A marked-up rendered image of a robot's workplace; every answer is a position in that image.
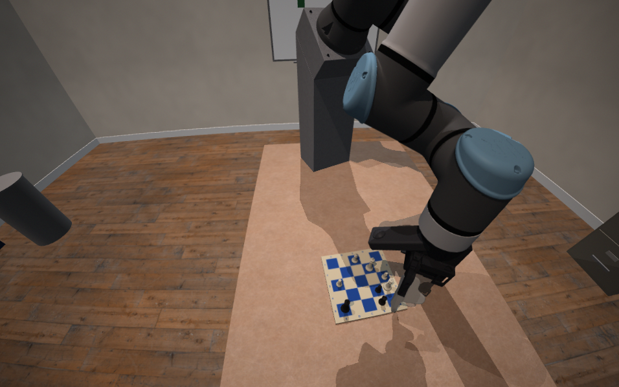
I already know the white chess king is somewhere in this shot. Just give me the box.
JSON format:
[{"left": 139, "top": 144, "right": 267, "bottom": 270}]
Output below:
[{"left": 365, "top": 258, "right": 375, "bottom": 272}]

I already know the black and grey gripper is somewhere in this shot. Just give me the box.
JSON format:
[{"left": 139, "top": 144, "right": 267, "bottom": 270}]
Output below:
[{"left": 390, "top": 231, "right": 473, "bottom": 313}]

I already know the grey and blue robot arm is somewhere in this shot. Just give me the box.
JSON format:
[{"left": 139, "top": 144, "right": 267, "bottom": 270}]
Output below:
[{"left": 316, "top": 0, "right": 534, "bottom": 252}]

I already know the blue and cream chessboard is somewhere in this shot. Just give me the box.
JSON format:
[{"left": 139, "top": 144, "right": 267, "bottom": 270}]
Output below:
[{"left": 321, "top": 249, "right": 398, "bottom": 324}]

